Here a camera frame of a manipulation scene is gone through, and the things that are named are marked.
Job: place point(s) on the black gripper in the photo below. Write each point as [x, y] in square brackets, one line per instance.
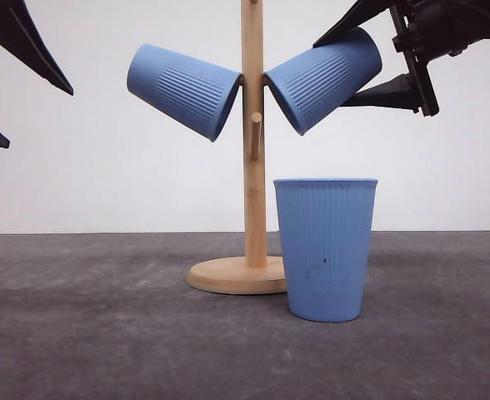
[425, 29]

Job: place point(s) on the blue upside-down ribbed cup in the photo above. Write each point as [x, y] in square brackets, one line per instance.
[313, 84]

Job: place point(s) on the light blue ribbed cup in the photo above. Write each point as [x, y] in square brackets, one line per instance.
[187, 92]

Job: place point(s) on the wooden mug tree stand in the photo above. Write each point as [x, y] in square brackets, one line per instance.
[256, 272]

